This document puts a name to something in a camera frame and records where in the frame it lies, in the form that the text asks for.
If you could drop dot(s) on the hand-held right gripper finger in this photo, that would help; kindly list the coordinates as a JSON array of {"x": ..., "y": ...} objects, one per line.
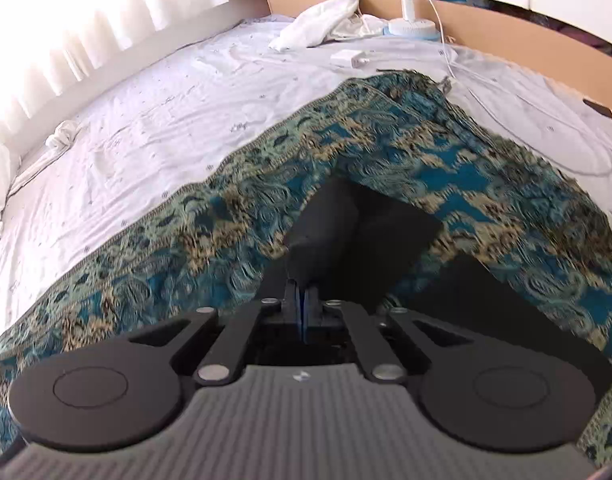
[
  {"x": 305, "y": 315},
  {"x": 299, "y": 315}
]

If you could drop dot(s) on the black pants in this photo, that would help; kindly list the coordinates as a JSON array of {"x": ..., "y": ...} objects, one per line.
[{"x": 366, "y": 240}]

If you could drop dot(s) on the teal paisley patterned blanket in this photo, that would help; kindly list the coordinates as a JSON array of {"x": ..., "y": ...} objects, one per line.
[{"x": 225, "y": 220}]

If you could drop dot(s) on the white bed sheet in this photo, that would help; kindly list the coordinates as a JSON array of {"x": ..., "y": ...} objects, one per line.
[{"x": 160, "y": 110}]

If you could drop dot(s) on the white power adapter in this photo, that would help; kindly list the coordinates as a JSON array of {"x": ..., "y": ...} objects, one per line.
[{"x": 347, "y": 57}]

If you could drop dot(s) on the crumpled white cloth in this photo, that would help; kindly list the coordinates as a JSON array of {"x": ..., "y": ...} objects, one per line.
[{"x": 311, "y": 22}]

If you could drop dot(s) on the round white device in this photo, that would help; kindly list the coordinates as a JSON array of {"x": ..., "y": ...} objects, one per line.
[{"x": 411, "y": 27}]

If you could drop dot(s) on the white charger plug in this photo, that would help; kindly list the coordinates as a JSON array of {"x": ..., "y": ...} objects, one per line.
[{"x": 408, "y": 5}]

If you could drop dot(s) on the brown headboard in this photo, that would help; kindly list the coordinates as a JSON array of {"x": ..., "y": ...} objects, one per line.
[{"x": 511, "y": 35}]

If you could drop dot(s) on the dark phone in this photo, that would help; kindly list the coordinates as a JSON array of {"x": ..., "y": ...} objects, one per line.
[{"x": 598, "y": 108}]

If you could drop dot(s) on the white sheer curtain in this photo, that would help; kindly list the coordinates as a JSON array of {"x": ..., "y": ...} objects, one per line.
[{"x": 85, "y": 25}]

